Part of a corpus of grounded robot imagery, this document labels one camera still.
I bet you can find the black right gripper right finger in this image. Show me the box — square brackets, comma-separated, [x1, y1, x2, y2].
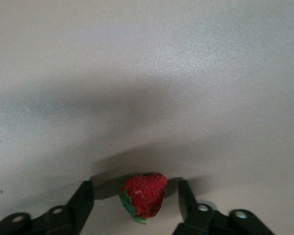
[171, 180, 276, 235]

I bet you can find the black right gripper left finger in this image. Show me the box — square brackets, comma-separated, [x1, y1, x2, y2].
[0, 180, 95, 235]

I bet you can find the conical red strawberry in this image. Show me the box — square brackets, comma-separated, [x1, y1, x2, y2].
[119, 172, 168, 225]

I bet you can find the large table cover mat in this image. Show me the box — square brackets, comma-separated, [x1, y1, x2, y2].
[0, 0, 294, 235]

